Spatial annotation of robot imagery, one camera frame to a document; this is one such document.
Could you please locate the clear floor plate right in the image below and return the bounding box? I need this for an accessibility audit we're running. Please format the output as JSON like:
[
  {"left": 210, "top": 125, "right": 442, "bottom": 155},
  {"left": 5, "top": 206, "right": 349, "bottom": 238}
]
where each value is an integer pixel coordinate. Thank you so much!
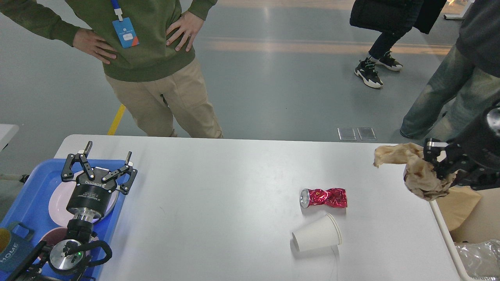
[{"left": 357, "top": 127, "right": 377, "bottom": 141}]

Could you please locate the person in green sweater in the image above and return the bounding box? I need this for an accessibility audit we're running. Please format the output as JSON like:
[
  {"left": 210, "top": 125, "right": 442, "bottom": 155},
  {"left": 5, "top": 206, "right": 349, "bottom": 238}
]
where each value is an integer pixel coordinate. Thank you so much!
[{"left": 1, "top": 0, "right": 223, "bottom": 139}]

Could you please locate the beige plastic bin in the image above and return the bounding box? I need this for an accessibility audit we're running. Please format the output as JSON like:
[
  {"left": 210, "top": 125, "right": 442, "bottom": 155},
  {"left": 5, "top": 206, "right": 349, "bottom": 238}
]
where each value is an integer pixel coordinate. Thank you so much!
[{"left": 430, "top": 188, "right": 500, "bottom": 281}]

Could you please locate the white paper cup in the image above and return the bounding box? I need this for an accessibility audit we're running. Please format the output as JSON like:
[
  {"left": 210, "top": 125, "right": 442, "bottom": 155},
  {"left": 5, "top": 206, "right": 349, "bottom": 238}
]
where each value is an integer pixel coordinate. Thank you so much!
[{"left": 292, "top": 213, "right": 343, "bottom": 251}]

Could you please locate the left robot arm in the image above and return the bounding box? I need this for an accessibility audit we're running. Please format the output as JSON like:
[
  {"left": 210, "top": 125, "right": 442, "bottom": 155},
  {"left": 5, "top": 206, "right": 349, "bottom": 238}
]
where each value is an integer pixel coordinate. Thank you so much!
[{"left": 7, "top": 142, "right": 137, "bottom": 281}]

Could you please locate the person in black sneakers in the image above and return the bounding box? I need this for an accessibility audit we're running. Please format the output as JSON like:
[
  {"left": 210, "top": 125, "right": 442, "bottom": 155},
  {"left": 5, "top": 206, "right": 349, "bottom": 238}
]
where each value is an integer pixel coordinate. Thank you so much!
[{"left": 350, "top": 0, "right": 446, "bottom": 89}]

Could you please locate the clear floor plate left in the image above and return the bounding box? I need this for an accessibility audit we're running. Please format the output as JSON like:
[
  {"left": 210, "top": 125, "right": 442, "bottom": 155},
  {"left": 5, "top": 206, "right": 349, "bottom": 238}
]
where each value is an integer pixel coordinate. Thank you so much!
[{"left": 337, "top": 127, "right": 357, "bottom": 142}]

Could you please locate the teal mug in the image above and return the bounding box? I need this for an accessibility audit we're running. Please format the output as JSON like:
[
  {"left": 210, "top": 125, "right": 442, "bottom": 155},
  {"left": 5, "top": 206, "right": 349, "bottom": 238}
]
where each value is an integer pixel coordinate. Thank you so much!
[{"left": 0, "top": 221, "right": 34, "bottom": 272}]

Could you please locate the brown paper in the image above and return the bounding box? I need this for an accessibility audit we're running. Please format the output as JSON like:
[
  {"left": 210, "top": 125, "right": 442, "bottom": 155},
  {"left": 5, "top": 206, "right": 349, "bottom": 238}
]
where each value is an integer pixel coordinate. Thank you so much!
[{"left": 373, "top": 142, "right": 450, "bottom": 201}]

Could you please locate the pink plate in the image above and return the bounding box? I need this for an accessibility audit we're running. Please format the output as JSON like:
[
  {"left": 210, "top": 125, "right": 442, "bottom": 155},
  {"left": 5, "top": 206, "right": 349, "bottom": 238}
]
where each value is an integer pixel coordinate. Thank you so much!
[{"left": 48, "top": 181, "right": 119, "bottom": 227}]

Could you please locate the clear plastic bag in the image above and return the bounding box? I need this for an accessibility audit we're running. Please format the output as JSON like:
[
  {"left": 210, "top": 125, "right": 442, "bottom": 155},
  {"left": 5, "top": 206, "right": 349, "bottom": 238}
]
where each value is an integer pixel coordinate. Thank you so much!
[{"left": 455, "top": 239, "right": 500, "bottom": 281}]

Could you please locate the clear floor plate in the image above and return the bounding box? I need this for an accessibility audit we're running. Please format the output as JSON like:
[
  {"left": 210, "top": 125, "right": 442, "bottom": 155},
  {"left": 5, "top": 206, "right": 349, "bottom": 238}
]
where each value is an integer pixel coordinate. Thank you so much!
[
  {"left": 337, "top": 127, "right": 357, "bottom": 142},
  {"left": 357, "top": 127, "right": 377, "bottom": 141}
]

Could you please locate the person in blue jeans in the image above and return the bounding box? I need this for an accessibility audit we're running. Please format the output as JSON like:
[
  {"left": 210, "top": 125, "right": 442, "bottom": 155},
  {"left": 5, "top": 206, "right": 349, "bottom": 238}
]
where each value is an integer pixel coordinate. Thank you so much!
[{"left": 400, "top": 0, "right": 500, "bottom": 141}]

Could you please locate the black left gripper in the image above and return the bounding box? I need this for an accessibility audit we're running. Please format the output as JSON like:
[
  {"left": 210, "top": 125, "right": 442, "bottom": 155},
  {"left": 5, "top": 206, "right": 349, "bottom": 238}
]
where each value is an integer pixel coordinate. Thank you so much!
[{"left": 61, "top": 141, "right": 138, "bottom": 219}]

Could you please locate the brown paper bag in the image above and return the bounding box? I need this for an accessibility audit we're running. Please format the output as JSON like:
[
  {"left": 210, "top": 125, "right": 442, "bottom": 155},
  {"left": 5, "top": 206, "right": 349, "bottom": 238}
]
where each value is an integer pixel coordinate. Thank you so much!
[{"left": 436, "top": 186, "right": 482, "bottom": 231}]

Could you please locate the white side table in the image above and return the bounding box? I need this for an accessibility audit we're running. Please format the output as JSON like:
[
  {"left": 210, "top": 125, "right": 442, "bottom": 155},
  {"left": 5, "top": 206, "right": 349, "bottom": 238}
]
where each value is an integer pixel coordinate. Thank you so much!
[{"left": 0, "top": 123, "right": 19, "bottom": 151}]

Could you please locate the blue id badge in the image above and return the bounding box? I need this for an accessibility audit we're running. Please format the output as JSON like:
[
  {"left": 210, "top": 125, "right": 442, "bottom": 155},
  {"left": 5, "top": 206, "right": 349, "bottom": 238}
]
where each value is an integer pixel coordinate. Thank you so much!
[{"left": 112, "top": 17, "right": 139, "bottom": 48}]

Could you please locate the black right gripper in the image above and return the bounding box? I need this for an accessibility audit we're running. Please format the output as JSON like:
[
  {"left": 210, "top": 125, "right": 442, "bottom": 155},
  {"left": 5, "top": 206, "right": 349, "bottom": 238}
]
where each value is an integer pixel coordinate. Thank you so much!
[{"left": 423, "top": 105, "right": 500, "bottom": 190}]

